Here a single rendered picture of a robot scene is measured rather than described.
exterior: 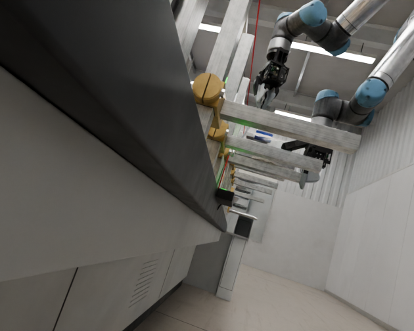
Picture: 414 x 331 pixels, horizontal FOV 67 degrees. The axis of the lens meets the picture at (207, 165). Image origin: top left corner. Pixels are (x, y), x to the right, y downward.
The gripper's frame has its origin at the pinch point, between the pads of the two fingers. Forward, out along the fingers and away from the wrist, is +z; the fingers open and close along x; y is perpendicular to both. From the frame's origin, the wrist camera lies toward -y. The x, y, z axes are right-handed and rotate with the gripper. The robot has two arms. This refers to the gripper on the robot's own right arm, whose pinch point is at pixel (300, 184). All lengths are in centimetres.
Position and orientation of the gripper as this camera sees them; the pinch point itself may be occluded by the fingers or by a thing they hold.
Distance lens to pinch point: 111.0
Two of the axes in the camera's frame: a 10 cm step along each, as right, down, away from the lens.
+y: 9.6, 2.6, -1.4
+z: -2.8, 9.4, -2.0
